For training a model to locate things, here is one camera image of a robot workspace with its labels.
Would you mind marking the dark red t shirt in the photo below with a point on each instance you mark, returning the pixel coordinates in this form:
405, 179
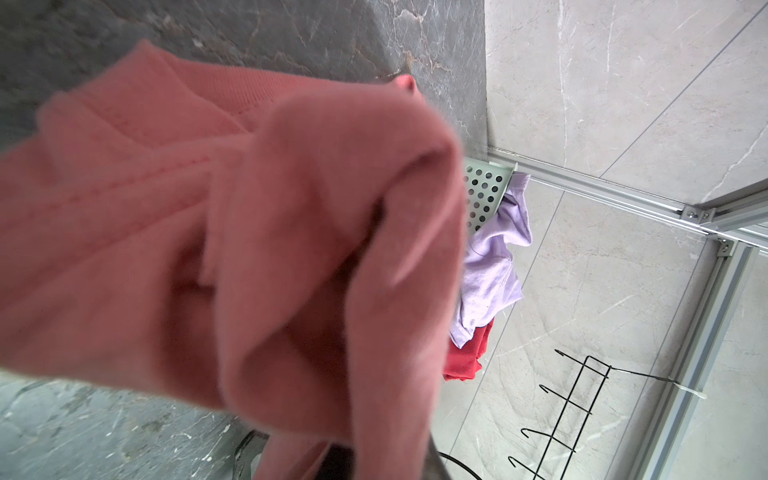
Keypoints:
463, 364

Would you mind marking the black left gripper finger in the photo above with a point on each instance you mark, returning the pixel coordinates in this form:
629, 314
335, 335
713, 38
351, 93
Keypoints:
436, 469

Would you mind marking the white cable tie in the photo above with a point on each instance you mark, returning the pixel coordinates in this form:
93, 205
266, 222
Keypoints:
689, 390

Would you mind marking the pink t shirt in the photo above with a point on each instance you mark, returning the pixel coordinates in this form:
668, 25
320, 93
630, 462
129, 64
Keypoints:
284, 248

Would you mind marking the black wire hook rack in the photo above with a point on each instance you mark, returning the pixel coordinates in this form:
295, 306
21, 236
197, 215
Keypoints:
569, 404

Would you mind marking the green plastic basket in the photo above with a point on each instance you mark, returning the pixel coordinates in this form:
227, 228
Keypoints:
486, 183

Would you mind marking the lilac t shirt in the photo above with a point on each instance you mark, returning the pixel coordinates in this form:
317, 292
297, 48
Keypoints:
490, 283

